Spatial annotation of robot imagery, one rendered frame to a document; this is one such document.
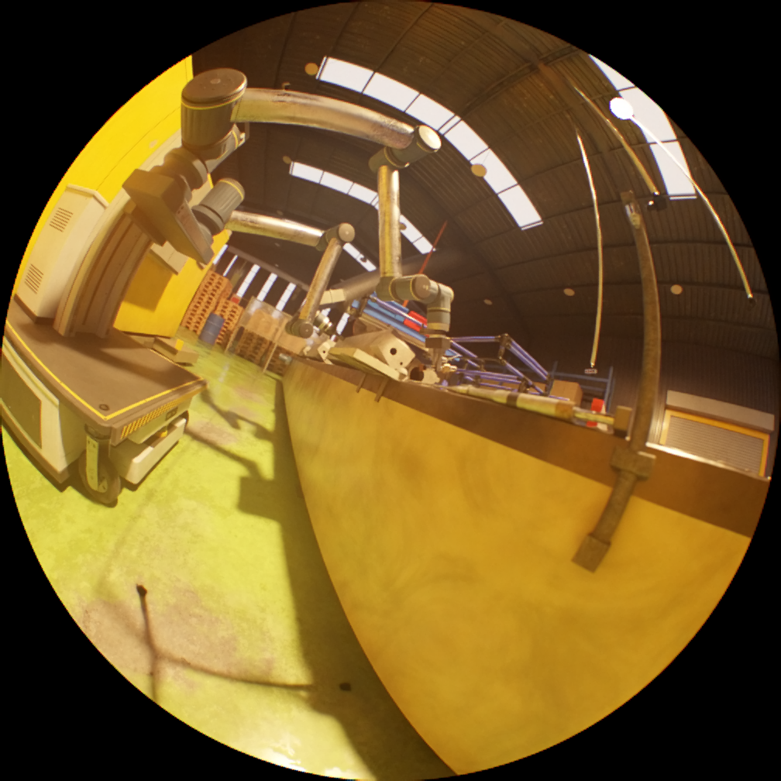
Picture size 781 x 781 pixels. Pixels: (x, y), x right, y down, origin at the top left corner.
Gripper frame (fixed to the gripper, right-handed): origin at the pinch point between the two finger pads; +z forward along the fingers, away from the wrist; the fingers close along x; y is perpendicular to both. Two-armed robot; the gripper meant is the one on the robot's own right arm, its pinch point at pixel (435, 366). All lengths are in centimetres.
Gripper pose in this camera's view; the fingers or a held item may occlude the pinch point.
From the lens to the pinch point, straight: 112.3
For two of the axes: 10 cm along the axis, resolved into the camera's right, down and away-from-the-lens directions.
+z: -0.4, 9.9, 1.4
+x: -4.4, -1.5, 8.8
